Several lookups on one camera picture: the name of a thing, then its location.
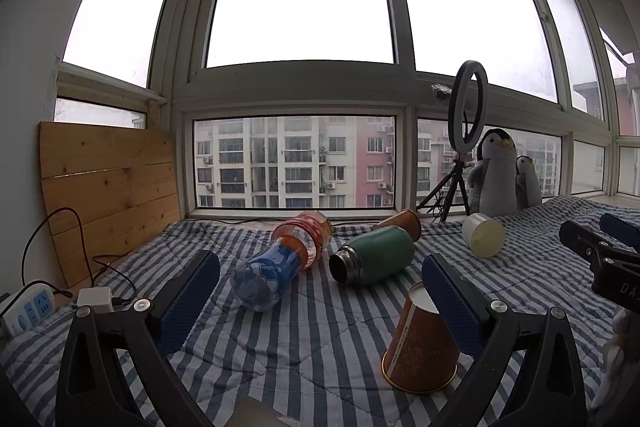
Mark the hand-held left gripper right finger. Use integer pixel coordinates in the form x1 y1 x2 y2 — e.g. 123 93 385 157
421 253 586 427

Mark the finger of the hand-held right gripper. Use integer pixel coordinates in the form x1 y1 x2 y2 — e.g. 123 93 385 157
559 220 640 275
599 212 640 254

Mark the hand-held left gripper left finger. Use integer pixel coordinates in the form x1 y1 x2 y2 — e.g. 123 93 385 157
56 249 221 427

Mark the person's right forearm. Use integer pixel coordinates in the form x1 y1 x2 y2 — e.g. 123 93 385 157
590 307 640 410

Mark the orange patterned paper cup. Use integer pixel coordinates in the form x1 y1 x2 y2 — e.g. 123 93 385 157
371 208 422 242
381 281 458 395

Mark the white plastic cup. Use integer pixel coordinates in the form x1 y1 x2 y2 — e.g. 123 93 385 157
461 212 507 259

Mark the small penguin plush toy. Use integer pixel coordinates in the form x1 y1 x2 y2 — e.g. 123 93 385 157
515 155 543 210

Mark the blue label plastic bottle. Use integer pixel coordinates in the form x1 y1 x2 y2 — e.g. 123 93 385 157
230 234 321 311

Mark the green thermos bottle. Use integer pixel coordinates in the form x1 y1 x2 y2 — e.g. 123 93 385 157
328 225 416 286

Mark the white charger adapter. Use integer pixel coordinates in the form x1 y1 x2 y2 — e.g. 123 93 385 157
76 287 115 314

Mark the large penguin plush toy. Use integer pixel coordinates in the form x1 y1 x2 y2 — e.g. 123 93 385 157
466 128 521 218

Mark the blue striped blanket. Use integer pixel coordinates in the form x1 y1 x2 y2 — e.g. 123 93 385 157
0 194 640 427

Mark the black tripod stand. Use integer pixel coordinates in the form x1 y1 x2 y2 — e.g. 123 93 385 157
417 152 471 222

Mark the wooden board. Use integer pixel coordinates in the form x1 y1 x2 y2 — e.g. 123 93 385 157
39 121 182 290

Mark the white power strip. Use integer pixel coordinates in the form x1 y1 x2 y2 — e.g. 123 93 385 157
0 279 57 340

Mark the white framed window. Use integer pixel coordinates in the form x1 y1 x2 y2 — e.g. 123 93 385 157
55 0 640 220

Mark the black power cable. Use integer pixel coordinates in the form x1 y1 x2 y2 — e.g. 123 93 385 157
21 207 138 308

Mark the black ring light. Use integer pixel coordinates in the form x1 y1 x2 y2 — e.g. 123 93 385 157
451 60 490 155

